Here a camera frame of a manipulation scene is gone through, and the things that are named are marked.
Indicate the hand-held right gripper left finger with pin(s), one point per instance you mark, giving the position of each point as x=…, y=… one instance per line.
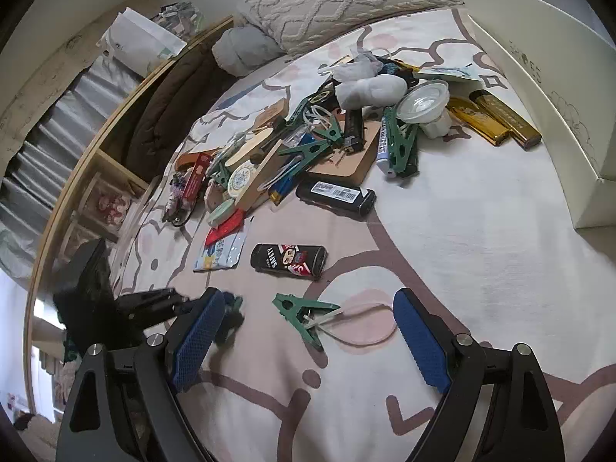
x=199, y=337

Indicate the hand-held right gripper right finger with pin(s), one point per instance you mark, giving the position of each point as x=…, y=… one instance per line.
x=423, y=341

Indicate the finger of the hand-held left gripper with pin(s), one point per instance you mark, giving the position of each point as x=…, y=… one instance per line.
x=154, y=305
x=228, y=325

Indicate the black cartoon print lighter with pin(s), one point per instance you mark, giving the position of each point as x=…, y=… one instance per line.
x=288, y=262

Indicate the mint green round case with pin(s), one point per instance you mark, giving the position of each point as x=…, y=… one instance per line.
x=225, y=212

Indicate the white cardboard box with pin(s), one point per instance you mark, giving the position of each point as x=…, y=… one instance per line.
x=539, y=82

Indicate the blue white sachet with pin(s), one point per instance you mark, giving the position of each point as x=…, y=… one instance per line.
x=221, y=252

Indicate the green clothespin with white tie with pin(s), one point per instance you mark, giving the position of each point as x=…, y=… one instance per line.
x=301, y=313

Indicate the wooden bedside shelf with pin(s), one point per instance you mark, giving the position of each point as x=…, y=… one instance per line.
x=72, y=202

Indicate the printed blanket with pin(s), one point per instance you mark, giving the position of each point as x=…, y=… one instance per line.
x=481, y=250

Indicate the red snack packet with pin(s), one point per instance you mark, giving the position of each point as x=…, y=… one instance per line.
x=197, y=178

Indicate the silver grey curtain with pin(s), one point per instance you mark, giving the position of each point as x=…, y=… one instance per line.
x=48, y=163

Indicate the round white tin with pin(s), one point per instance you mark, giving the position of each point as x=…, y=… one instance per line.
x=242, y=180

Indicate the brown wooden block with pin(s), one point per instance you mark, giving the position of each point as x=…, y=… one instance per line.
x=262, y=178

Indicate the black lighter with barcode label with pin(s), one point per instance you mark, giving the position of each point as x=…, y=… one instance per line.
x=332, y=197

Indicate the pale wooden stick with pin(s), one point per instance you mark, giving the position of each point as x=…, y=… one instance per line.
x=250, y=147

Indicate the brown quilt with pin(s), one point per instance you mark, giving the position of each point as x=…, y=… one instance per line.
x=168, y=115

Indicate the purple white lighter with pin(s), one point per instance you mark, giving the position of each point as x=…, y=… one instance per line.
x=386, y=154

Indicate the cork board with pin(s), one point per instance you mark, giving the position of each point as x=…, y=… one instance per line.
x=351, y=163

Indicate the plain black lighter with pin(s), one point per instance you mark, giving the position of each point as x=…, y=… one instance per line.
x=353, y=130

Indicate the gold lighter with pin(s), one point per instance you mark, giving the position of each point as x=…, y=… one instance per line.
x=505, y=118
x=479, y=122

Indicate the white sock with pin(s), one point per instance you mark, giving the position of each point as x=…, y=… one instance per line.
x=370, y=89

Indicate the white paper bag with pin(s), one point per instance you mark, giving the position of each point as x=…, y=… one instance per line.
x=139, y=43

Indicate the white paper packet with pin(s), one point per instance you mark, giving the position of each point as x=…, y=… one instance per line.
x=450, y=73

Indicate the grey cloth bundle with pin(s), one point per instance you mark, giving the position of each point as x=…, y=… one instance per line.
x=245, y=50

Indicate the clear bag of clutter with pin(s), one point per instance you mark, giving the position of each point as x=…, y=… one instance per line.
x=180, y=19

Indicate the beige textured pillow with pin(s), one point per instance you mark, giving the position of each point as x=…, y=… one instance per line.
x=346, y=5

